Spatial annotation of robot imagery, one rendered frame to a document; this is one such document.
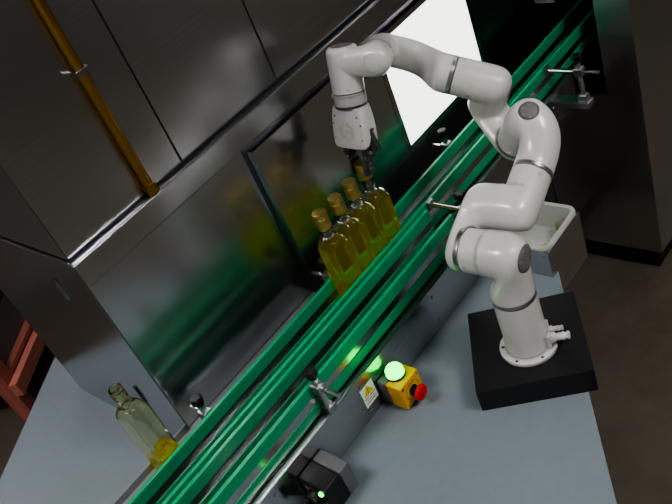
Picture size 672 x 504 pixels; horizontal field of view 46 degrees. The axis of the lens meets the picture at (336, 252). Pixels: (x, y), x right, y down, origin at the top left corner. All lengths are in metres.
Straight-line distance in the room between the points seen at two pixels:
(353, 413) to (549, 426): 0.42
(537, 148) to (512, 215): 0.15
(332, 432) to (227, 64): 0.83
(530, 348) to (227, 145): 0.78
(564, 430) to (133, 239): 0.96
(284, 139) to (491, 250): 0.57
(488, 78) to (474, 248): 0.38
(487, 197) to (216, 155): 0.58
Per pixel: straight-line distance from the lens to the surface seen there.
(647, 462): 2.59
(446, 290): 1.98
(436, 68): 1.76
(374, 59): 1.75
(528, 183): 1.66
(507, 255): 1.58
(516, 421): 1.77
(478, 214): 1.67
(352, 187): 1.85
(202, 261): 1.79
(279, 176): 1.87
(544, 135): 1.69
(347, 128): 1.84
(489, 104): 1.78
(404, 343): 1.89
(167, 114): 1.69
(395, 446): 1.80
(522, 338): 1.73
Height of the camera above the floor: 2.12
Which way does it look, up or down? 35 degrees down
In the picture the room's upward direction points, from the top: 24 degrees counter-clockwise
